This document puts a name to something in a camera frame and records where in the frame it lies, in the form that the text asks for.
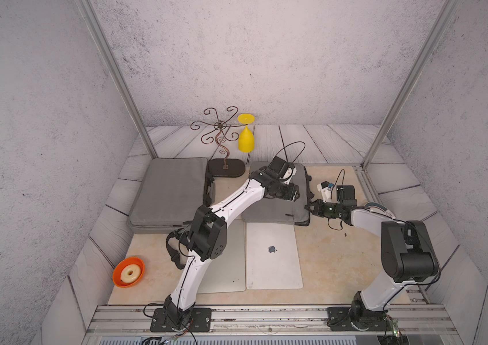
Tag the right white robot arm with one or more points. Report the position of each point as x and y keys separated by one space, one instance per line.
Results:
x=407 y=254

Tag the white laptop yellow logo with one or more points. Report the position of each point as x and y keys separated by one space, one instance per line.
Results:
x=272 y=259

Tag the yellow plastic wine glass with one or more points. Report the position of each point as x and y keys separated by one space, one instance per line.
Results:
x=246 y=141

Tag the copper wire stand dark base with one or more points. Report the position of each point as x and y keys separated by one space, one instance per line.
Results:
x=221 y=134

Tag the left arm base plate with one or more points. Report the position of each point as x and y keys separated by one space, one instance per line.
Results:
x=181 y=320

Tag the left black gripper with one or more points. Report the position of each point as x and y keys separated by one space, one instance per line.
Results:
x=291 y=193

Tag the grey zippered laptop bag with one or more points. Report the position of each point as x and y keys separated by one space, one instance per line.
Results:
x=169 y=195

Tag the orange round object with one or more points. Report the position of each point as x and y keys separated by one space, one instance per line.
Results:
x=129 y=272

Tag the aluminium front rail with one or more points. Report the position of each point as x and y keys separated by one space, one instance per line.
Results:
x=298 y=324

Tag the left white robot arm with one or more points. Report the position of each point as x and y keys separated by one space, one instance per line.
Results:
x=208 y=235

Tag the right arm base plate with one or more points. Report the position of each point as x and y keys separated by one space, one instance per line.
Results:
x=348 y=319

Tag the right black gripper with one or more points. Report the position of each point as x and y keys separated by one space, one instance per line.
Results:
x=317 y=211

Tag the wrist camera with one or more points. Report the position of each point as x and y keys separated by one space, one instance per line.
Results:
x=326 y=190
x=280 y=169

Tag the silver apple laptop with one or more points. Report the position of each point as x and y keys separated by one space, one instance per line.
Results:
x=226 y=274

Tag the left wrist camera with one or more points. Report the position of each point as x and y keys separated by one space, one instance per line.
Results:
x=280 y=169

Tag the white plate green rim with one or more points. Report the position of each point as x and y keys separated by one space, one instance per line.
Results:
x=378 y=208

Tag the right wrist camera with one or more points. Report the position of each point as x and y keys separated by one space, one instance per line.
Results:
x=326 y=190

